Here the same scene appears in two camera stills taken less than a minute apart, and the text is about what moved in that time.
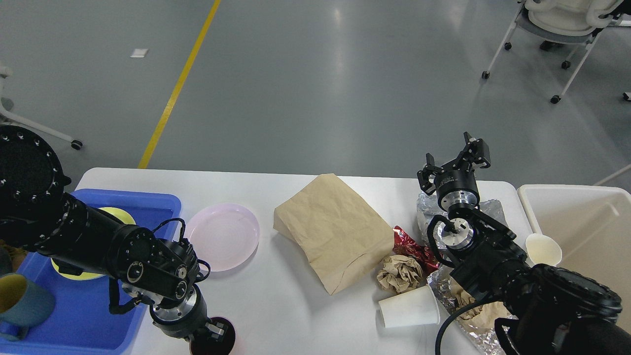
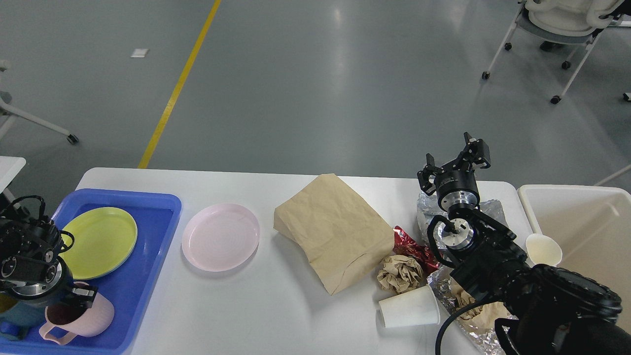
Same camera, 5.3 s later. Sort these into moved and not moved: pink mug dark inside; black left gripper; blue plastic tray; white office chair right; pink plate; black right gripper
Moved: black left gripper; pink mug dark inside
Not moved: white office chair right; blue plastic tray; black right gripper; pink plate
